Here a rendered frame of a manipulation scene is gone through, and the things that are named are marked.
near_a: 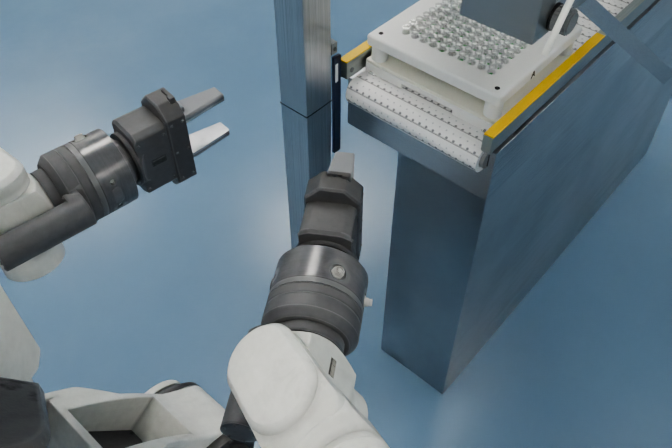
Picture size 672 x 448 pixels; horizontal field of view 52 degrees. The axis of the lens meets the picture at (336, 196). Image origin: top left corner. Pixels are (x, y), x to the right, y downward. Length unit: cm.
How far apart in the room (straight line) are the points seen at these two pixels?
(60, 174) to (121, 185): 6
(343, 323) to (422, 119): 54
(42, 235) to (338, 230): 29
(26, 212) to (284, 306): 29
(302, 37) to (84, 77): 191
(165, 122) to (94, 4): 257
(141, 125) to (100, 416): 41
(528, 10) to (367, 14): 226
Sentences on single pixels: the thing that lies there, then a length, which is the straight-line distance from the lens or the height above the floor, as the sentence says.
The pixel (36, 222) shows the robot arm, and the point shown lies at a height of 110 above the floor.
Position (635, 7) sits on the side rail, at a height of 96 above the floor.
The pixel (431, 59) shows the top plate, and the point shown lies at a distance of 107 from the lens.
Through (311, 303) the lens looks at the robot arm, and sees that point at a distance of 59.
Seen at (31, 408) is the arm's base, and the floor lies 123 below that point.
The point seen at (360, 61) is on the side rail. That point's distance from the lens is 114.
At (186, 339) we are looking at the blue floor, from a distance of 193.
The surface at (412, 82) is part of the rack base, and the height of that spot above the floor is 95.
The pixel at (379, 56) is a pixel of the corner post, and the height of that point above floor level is 96.
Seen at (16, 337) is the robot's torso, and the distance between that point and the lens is 57.
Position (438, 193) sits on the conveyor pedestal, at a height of 66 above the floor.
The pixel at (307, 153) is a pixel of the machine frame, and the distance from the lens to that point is 117.
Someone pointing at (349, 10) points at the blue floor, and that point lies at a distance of 310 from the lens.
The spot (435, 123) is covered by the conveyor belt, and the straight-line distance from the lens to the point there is 106.
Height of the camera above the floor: 160
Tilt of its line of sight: 46 degrees down
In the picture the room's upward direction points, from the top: straight up
